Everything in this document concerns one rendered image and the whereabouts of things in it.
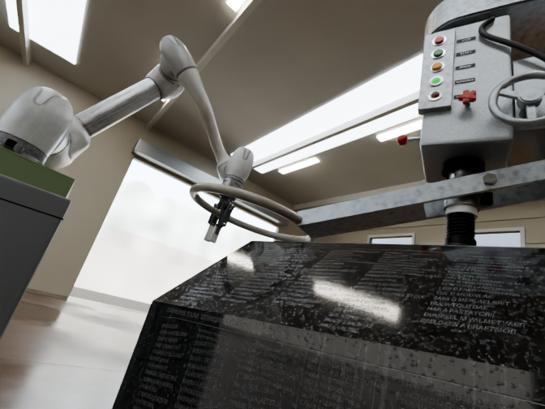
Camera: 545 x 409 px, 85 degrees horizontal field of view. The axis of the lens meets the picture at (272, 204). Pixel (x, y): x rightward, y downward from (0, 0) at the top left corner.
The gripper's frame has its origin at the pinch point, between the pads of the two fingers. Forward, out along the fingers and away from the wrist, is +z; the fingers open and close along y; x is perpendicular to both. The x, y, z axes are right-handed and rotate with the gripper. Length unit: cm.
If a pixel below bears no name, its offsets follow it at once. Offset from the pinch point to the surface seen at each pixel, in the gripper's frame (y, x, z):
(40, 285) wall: -579, 47, 138
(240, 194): 38.9, -19.2, -8.8
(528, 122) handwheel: 99, 3, -36
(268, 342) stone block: 74, -26, 22
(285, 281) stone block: 66, -18, 11
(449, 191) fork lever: 84, 9, -23
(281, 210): 46.2, -8.4, -8.7
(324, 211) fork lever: 54, 1, -13
